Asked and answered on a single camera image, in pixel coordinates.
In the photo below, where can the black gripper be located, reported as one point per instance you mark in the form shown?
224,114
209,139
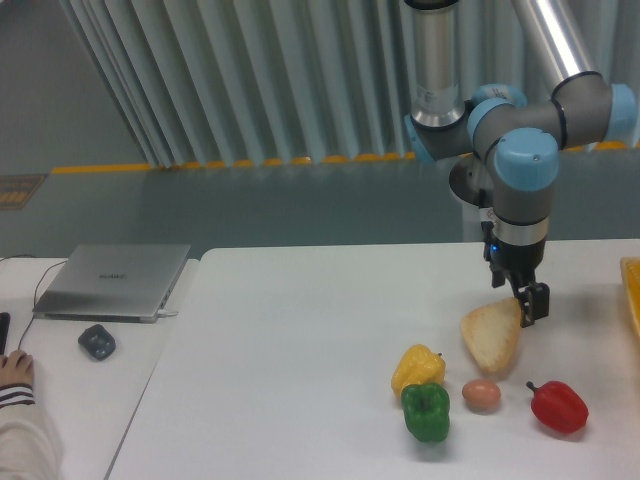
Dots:
517,265

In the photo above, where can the triangular toasted bread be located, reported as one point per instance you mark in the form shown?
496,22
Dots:
491,334

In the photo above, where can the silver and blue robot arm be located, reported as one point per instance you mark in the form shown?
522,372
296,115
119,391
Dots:
508,147

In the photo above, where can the striped cream sleeve forearm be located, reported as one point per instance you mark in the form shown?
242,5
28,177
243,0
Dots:
27,450

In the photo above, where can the yellow plastic basket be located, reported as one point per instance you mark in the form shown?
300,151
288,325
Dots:
630,274

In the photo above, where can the person's hand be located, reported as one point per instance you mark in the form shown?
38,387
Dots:
17,369

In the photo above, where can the brown egg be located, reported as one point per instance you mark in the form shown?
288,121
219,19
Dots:
481,394

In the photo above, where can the yellow bell pepper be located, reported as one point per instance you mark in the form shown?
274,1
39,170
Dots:
418,366

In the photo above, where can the red bell pepper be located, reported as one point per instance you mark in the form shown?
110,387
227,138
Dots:
557,406

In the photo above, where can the green bell pepper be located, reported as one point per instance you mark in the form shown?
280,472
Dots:
426,409

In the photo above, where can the silver laptop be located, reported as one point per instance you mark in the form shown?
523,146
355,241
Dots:
121,283

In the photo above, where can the black phone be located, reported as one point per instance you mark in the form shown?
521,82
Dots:
5,319

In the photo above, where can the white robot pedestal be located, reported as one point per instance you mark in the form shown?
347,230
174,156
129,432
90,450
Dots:
471,185

